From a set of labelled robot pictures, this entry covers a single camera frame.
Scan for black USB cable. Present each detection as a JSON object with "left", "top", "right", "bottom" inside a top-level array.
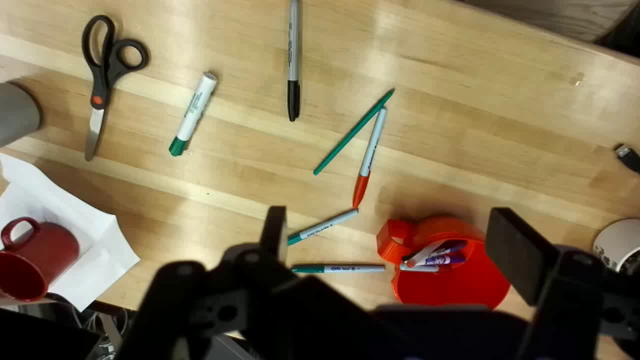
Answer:
[{"left": 612, "top": 141, "right": 640, "bottom": 177}]

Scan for purple capped marker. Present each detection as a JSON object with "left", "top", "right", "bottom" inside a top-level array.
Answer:
[
  {"left": 398, "top": 251, "right": 469, "bottom": 274},
  {"left": 409, "top": 242, "right": 469, "bottom": 265}
]

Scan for white marker with orange cap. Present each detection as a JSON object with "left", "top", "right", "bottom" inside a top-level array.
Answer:
[{"left": 350, "top": 106, "right": 390, "bottom": 210}]

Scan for black handled scissors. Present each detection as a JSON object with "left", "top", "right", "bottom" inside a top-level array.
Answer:
[{"left": 80, "top": 14, "right": 151, "bottom": 162}]

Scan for orange plastic bowl with handle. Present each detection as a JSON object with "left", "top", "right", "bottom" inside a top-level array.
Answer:
[{"left": 375, "top": 214, "right": 513, "bottom": 312}]

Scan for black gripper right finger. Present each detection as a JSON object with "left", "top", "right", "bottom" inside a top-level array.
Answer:
[{"left": 484, "top": 206, "right": 562, "bottom": 309}]

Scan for dark gray barrel marker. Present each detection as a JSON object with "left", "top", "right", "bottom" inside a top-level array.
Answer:
[{"left": 401, "top": 239, "right": 450, "bottom": 269}]

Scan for slim all green pen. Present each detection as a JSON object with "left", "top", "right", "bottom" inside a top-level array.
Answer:
[{"left": 313, "top": 86, "right": 397, "bottom": 178}]

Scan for white paper sheet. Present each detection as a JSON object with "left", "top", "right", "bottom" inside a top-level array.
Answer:
[{"left": 0, "top": 153, "right": 142, "bottom": 315}]

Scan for white marker with green cap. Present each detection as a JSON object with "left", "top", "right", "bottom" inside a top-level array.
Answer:
[{"left": 167, "top": 70, "right": 220, "bottom": 158}]

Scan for green capped gray pen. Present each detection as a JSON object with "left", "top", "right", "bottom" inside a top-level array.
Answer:
[
  {"left": 291, "top": 263, "right": 389, "bottom": 279},
  {"left": 286, "top": 206, "right": 363, "bottom": 248}
]

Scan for red mug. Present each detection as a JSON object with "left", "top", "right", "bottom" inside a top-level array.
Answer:
[{"left": 0, "top": 217, "right": 83, "bottom": 304}]

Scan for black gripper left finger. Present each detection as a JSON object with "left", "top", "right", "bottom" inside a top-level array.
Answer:
[{"left": 259, "top": 204, "right": 291, "bottom": 265}]

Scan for gray marker with black cap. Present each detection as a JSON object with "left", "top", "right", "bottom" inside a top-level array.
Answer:
[{"left": 286, "top": 0, "right": 305, "bottom": 124}]

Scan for gray metal can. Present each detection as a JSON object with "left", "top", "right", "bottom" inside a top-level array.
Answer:
[{"left": 0, "top": 80, "right": 45, "bottom": 148}]

